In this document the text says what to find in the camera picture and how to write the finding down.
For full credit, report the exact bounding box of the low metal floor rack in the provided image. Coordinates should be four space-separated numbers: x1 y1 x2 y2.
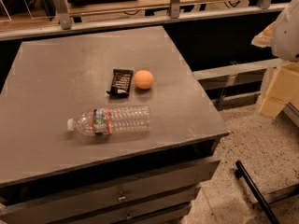
193 59 281 110

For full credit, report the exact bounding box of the orange fruit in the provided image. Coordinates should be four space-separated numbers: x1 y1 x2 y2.
134 70 154 90

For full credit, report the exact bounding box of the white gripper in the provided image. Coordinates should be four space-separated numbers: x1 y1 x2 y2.
251 0 299 119

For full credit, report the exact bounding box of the wooden shelf with metal frame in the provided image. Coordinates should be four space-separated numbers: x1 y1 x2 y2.
0 0 299 42

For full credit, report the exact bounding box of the black snack wrapper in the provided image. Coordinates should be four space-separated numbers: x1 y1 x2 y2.
107 69 134 97

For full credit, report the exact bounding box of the black floor bar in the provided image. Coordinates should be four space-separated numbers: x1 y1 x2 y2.
235 161 280 224

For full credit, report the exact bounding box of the clear plastic water bottle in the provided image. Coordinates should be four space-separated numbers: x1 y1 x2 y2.
67 105 150 136

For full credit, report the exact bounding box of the grey drawer cabinet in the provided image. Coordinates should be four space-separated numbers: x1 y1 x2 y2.
0 27 228 224

